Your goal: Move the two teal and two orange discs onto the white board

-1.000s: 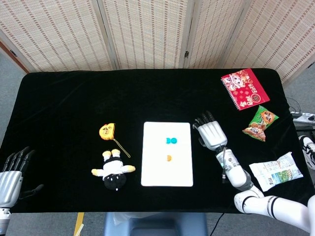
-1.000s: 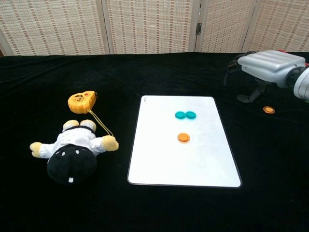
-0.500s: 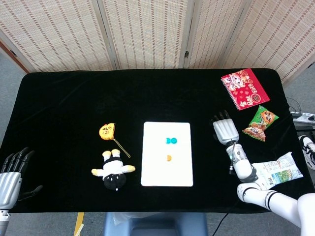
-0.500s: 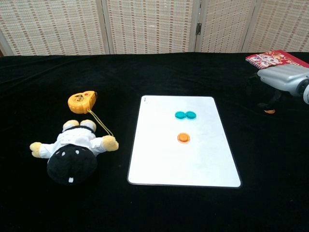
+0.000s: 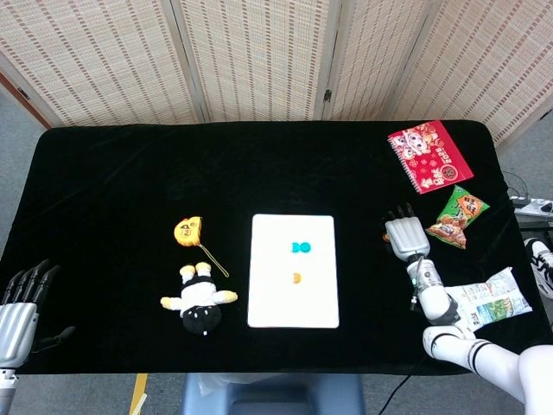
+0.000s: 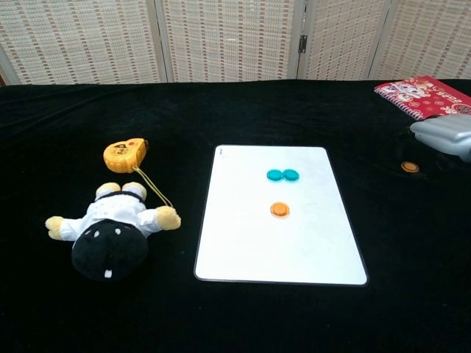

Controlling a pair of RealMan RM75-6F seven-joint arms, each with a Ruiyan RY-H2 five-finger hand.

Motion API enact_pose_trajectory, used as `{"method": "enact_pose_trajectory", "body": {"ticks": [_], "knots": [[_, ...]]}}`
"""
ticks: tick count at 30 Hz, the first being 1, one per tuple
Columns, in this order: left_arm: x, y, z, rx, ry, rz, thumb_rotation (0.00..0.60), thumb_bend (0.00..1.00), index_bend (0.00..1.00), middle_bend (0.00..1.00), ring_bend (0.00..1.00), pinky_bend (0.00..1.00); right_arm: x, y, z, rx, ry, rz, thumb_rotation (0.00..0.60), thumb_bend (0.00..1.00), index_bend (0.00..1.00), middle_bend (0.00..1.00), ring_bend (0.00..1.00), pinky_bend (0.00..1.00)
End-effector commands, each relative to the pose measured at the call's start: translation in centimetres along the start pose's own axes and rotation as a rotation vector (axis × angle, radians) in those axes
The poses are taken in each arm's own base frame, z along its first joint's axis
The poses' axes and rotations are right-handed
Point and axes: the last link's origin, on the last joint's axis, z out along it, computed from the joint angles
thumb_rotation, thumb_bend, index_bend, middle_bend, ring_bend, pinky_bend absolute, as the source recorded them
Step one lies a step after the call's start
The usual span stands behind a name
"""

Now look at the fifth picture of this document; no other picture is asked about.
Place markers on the black velvet tablecloth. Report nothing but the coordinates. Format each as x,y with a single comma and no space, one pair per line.
129,173

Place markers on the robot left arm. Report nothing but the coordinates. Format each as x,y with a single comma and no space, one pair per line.
6,391

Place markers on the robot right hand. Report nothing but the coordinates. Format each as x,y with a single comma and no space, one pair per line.
406,238

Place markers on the cyan disc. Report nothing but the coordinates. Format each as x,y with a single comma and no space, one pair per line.
294,247
305,247

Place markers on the black and white sneaker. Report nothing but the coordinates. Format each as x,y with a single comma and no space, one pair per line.
540,263

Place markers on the black and white plush toy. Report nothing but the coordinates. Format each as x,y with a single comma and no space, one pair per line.
196,298

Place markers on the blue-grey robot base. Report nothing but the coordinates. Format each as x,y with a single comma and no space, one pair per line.
272,395

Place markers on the white snack bag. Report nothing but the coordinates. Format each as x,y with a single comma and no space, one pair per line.
497,302

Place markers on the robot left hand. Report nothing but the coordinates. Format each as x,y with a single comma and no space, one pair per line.
17,330

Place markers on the woven folding screen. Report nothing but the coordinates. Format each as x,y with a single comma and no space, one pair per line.
259,56

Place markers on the white power strip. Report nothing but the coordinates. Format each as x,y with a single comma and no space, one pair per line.
533,206

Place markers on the green snack bag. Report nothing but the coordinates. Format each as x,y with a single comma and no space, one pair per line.
458,216

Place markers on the white magnetic board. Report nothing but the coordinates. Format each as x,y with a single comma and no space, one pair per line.
294,302

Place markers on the red spiral calendar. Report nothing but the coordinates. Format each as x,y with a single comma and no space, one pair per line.
430,155

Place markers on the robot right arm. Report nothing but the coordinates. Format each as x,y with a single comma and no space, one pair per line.
436,302

